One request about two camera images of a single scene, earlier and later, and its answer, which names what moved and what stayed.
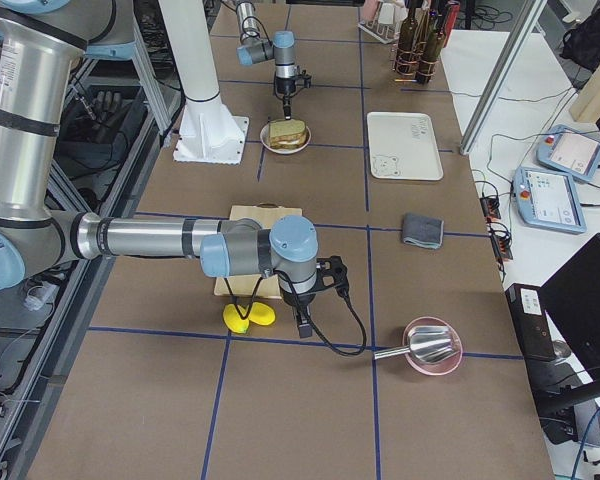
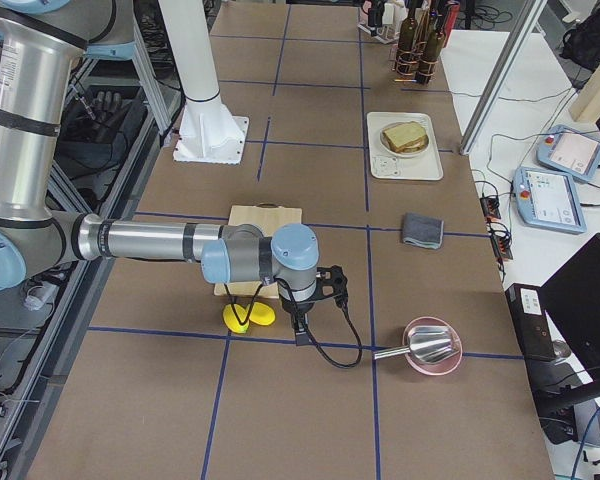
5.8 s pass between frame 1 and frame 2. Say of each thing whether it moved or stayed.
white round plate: moved
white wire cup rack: stayed
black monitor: stayed
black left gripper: moved
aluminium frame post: stayed
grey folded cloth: stayed
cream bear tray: stayed
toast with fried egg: moved
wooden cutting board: stayed
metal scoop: stayed
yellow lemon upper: stayed
